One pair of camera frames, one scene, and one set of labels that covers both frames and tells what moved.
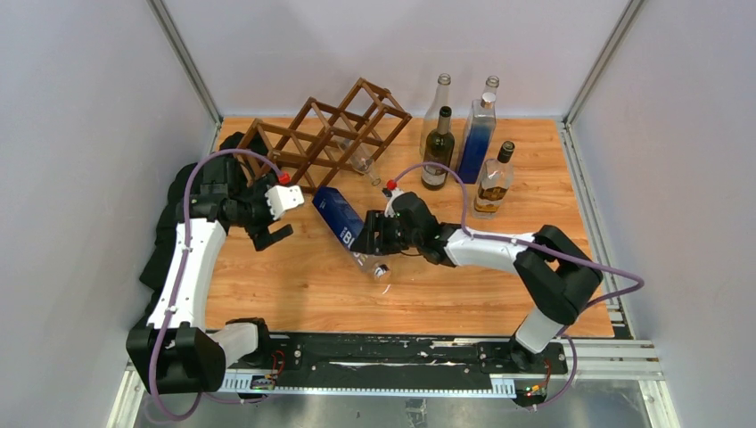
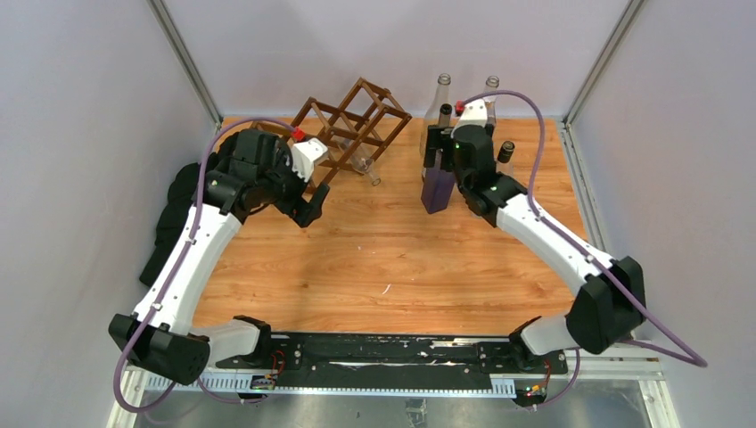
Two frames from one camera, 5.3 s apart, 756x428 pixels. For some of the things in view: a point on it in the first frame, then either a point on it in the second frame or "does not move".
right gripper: [365, 242] → [439, 138]
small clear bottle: [362, 160] does not move
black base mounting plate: [393, 358] does not move
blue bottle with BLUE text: [345, 220] → [437, 185]
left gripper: [260, 234] → [298, 208]
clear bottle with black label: [431, 117] does not move
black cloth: [181, 186] does not move
